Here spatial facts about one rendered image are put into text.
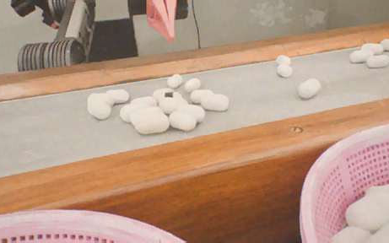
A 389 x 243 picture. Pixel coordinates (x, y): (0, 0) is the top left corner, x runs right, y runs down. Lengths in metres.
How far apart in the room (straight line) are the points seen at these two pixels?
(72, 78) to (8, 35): 2.01
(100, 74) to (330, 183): 0.43
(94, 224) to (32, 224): 0.04
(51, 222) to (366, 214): 0.18
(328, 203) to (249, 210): 0.06
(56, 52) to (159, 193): 0.61
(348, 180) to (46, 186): 0.20
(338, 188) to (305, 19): 2.69
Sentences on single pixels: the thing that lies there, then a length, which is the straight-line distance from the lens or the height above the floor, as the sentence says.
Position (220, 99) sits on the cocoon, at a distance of 0.36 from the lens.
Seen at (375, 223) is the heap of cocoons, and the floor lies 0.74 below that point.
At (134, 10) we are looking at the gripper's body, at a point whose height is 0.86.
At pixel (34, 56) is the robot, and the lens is 0.79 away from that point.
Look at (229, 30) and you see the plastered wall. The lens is 2.59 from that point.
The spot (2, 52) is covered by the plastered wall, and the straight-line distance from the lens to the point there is 2.59.
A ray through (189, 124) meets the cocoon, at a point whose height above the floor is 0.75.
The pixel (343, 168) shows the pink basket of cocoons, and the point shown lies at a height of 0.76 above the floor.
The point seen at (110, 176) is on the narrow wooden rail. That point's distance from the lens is 0.21.
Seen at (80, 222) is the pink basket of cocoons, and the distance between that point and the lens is 0.18.
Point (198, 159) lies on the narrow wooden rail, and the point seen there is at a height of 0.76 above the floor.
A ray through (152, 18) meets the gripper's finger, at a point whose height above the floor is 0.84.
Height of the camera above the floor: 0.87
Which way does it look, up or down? 22 degrees down
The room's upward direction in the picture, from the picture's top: 5 degrees counter-clockwise
